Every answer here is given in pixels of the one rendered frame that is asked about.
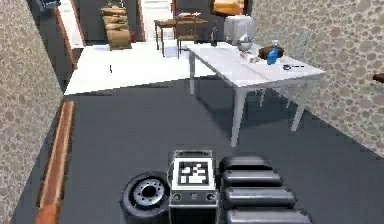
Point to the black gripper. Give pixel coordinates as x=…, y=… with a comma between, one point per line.
x=146, y=196

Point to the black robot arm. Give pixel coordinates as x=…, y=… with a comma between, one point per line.
x=240, y=196

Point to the brown wooden door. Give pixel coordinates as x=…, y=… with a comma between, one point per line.
x=55, y=166

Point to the white table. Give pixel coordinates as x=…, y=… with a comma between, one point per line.
x=246, y=66

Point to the brown wooden chair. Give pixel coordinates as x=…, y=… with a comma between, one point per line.
x=185, y=31

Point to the dark glass bottle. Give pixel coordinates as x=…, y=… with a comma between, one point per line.
x=214, y=36

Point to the brown wooden table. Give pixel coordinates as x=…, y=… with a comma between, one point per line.
x=166, y=24

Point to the silver kettle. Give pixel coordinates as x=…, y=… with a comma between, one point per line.
x=244, y=43

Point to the blue spray bottle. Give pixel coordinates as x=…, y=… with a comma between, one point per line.
x=272, y=55

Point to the dark brown bread loaf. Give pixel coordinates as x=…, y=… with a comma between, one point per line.
x=270, y=51

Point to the silver toaster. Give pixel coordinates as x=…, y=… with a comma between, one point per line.
x=238, y=28

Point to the black spoon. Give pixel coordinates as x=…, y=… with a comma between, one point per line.
x=291, y=67

